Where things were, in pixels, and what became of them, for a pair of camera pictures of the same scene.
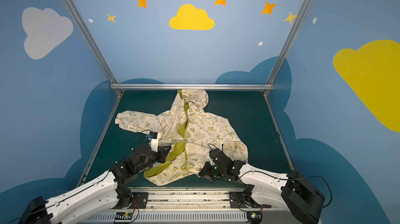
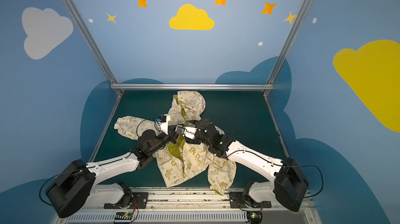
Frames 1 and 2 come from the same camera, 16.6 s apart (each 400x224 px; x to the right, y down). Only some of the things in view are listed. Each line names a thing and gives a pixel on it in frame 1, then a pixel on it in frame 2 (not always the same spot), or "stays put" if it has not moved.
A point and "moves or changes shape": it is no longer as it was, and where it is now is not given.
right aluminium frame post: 301,11 stays put
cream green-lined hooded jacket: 190,132 moves or changes shape
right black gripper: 215,156 to 198,125
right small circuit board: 255,217 stays put
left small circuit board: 121,216 stays put
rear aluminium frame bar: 191,86 stays put
